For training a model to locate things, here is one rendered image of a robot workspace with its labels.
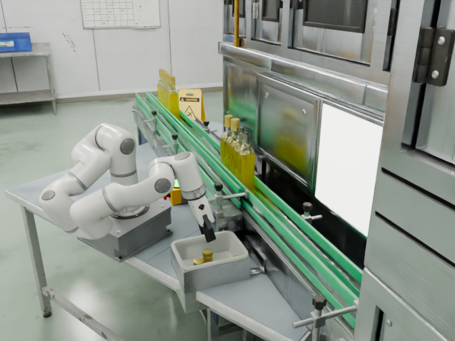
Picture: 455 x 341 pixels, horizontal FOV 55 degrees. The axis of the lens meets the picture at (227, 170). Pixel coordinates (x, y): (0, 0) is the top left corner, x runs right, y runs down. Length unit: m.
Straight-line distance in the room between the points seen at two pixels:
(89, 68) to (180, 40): 1.53
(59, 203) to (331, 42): 0.95
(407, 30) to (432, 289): 0.30
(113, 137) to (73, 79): 5.87
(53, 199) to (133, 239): 0.32
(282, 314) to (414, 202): 0.83
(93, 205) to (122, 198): 0.09
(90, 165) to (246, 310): 0.68
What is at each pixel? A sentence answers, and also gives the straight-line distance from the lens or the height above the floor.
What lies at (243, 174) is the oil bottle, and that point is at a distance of 1.60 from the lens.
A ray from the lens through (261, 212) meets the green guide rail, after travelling 1.45.
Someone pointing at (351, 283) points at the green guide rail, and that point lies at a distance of 1.21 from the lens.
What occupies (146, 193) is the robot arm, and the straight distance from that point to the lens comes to 1.25.
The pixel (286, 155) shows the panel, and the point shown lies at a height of 1.06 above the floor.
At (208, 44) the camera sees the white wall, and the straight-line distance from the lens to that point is 7.68.
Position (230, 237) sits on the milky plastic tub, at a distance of 1.53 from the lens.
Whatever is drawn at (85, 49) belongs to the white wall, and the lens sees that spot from 7.30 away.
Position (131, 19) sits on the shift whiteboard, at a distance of 7.33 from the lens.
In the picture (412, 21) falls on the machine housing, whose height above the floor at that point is 1.58.
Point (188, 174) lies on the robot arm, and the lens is 1.28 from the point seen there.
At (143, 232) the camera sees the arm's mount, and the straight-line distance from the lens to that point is 1.60.
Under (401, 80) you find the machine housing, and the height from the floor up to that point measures 1.52.
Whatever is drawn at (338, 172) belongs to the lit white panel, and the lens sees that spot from 1.32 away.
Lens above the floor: 1.61
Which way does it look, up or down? 22 degrees down
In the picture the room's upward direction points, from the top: straight up
